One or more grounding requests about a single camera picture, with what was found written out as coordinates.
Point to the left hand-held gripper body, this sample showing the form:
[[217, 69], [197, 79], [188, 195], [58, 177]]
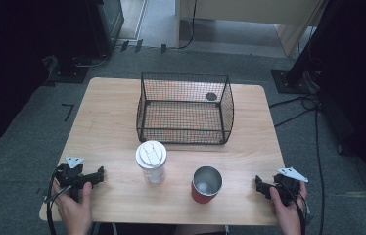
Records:
[[70, 176]]

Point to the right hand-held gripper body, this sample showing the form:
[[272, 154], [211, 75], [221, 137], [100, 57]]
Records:
[[288, 186]]

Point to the clear bottle with white lid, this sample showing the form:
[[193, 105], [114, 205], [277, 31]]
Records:
[[151, 160]]

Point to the red cup with steel inside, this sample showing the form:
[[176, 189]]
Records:
[[205, 186]]

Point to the person's right hand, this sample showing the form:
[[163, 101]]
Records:
[[287, 215]]

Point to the person's left hand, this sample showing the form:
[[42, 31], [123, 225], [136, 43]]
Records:
[[75, 210]]

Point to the dark round disc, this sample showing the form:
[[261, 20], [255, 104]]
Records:
[[211, 96]]

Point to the black stand with flat base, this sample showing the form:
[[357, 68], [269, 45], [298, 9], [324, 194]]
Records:
[[68, 73]]

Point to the black stand with square base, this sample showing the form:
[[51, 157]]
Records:
[[290, 80]]

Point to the dark curtain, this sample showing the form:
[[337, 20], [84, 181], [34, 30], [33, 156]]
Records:
[[11, 65], [363, 91]]

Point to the black cabinet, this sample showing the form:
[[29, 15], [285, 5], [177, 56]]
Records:
[[107, 23]]

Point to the beige wooden furniture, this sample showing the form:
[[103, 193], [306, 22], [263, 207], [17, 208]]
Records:
[[252, 13]]

